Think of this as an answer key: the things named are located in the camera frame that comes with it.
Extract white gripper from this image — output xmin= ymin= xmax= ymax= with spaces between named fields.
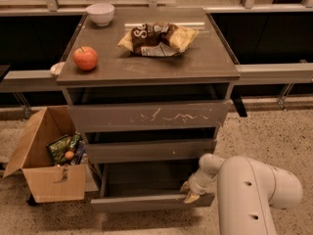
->
xmin=180 ymin=169 xmax=217 ymax=204

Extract grey bottom drawer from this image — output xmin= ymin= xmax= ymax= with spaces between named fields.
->
xmin=91 ymin=159 xmax=214 ymax=212

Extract grey drawer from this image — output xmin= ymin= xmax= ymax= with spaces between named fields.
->
xmin=68 ymin=101 xmax=230 ymax=133
xmin=86 ymin=139 xmax=217 ymax=164
xmin=91 ymin=159 xmax=214 ymax=212

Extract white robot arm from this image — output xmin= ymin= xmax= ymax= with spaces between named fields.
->
xmin=181 ymin=154 xmax=303 ymax=235

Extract grey middle drawer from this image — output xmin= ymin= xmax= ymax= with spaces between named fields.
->
xmin=86 ymin=139 xmax=217 ymax=164

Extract grey top drawer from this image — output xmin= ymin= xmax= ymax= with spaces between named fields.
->
xmin=68 ymin=101 xmax=230 ymax=133

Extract grey drawer cabinet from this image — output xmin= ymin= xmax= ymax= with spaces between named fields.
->
xmin=56 ymin=7 xmax=242 ymax=194

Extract blue snack packet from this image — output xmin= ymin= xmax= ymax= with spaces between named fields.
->
xmin=70 ymin=141 xmax=85 ymax=165

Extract small orange fruit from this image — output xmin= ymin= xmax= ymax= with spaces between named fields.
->
xmin=65 ymin=151 xmax=74 ymax=160

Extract green snack bag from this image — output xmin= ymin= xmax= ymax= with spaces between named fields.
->
xmin=47 ymin=134 xmax=81 ymax=165

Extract cardboard box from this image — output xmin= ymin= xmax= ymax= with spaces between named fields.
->
xmin=4 ymin=106 xmax=85 ymax=203

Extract brown chip bag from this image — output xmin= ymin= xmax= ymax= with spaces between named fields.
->
xmin=117 ymin=22 xmax=199 ymax=57

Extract red apple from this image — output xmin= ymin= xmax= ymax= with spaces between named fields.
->
xmin=72 ymin=46 xmax=98 ymax=71

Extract white bowl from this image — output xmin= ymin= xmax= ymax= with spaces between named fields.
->
xmin=85 ymin=3 xmax=114 ymax=26

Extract grey metal bench rail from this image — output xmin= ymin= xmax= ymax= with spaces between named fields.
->
xmin=0 ymin=63 xmax=313 ymax=93

